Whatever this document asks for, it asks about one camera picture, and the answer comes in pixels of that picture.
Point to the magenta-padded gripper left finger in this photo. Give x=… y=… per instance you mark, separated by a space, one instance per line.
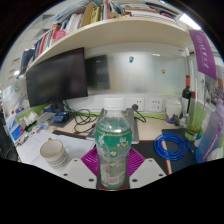
x=78 y=171

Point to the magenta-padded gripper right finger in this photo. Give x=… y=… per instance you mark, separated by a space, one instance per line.
x=146 y=171

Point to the clear green-label drink bottle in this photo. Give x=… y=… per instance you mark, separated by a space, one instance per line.
x=113 y=133

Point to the black desk mat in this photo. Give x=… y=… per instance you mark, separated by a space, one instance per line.
x=153 y=156

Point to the large white paper sheet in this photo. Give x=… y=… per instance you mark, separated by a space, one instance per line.
x=80 y=145

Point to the cream patterned ceramic mug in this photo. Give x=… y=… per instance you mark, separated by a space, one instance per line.
x=55 y=151

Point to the dark square pad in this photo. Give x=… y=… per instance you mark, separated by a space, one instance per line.
x=186 y=156

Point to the white paper sheet with writing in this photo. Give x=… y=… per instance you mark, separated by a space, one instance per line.
x=33 y=146

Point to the small blue box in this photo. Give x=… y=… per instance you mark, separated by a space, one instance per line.
x=61 y=117

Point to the glass vase with green stems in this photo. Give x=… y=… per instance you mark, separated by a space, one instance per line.
x=193 y=130

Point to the white patterned jar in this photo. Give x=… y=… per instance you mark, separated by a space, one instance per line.
x=173 y=111

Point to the white tissue pack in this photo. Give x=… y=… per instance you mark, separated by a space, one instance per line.
x=28 y=120

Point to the dark wine bottle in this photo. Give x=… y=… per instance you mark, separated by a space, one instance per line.
x=186 y=93

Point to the black computer monitor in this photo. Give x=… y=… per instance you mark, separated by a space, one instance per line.
x=56 y=78

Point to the purple hanging pennant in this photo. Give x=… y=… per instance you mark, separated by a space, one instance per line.
x=204 y=53

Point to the white wall socket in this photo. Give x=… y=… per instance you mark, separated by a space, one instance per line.
x=139 y=102
x=155 y=104

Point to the wall shelf full of books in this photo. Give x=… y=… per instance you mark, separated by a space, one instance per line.
x=110 y=33

